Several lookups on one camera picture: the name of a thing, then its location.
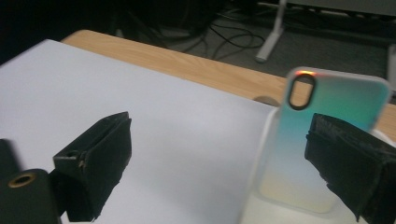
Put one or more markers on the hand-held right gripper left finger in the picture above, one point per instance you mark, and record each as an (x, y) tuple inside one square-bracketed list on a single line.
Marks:
[(99, 161)]

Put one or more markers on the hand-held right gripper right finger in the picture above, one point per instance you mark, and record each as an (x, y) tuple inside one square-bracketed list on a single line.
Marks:
[(355, 161)]

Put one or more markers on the iridescent phone case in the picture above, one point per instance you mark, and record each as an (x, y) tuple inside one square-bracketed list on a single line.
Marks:
[(311, 146)]

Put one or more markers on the white table mat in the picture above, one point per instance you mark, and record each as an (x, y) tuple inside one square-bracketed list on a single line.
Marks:
[(155, 124)]

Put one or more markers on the white metal stand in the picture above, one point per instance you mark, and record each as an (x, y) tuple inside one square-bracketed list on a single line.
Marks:
[(271, 40)]

